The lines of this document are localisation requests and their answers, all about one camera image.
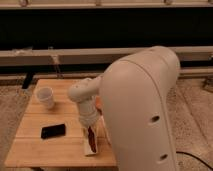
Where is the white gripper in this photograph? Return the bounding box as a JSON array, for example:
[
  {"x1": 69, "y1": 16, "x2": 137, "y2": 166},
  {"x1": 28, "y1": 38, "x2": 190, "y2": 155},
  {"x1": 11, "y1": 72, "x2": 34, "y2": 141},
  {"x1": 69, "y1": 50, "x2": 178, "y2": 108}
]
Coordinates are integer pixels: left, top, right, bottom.
[{"x1": 77, "y1": 99, "x2": 100, "y2": 127}]

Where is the dark red pepper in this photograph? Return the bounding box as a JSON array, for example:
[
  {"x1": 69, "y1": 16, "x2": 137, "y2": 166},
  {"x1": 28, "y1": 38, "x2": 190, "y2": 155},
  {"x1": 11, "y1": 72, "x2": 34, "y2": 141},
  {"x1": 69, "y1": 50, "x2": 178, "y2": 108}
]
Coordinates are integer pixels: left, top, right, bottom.
[{"x1": 88, "y1": 127, "x2": 97, "y2": 153}]

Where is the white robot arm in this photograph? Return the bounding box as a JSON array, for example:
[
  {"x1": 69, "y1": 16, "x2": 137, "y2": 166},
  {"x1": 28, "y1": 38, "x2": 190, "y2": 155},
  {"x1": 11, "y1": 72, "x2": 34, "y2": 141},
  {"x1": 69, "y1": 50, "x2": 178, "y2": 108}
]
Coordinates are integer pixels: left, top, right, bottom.
[{"x1": 68, "y1": 46, "x2": 180, "y2": 171}]

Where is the black rectangular sponge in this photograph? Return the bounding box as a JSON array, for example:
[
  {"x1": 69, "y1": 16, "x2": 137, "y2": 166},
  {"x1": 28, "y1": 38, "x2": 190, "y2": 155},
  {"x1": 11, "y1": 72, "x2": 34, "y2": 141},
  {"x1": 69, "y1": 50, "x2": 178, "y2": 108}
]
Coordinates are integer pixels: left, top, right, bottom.
[{"x1": 41, "y1": 124, "x2": 66, "y2": 139}]

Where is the white sponge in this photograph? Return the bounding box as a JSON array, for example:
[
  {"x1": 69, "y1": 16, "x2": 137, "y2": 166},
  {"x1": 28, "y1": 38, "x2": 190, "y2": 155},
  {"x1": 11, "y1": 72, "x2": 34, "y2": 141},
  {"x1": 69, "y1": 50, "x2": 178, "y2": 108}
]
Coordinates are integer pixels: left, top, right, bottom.
[{"x1": 83, "y1": 135, "x2": 98, "y2": 156}]

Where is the orange plate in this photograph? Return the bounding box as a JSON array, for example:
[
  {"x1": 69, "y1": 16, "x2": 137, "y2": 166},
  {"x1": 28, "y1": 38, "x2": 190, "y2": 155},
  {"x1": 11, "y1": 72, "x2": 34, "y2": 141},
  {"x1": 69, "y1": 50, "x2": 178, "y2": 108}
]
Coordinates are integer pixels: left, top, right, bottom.
[{"x1": 95, "y1": 96, "x2": 102, "y2": 115}]

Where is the white paper cup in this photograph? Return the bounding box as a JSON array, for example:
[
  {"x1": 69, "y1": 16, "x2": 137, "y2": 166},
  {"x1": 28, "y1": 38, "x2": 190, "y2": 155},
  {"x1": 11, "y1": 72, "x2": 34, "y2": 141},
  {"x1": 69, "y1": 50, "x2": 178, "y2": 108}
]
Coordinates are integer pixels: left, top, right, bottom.
[{"x1": 35, "y1": 87, "x2": 55, "y2": 109}]

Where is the wooden table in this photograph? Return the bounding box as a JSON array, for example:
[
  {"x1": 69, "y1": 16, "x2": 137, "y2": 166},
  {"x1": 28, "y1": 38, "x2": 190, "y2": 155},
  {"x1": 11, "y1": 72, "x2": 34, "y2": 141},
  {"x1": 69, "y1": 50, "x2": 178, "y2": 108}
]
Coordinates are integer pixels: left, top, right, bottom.
[{"x1": 5, "y1": 79, "x2": 116, "y2": 168}]

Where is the black cable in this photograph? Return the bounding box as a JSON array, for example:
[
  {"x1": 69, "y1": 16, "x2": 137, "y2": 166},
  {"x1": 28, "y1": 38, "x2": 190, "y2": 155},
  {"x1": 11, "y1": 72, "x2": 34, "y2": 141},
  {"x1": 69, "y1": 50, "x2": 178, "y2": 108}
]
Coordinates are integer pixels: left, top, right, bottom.
[{"x1": 175, "y1": 151, "x2": 213, "y2": 171}]

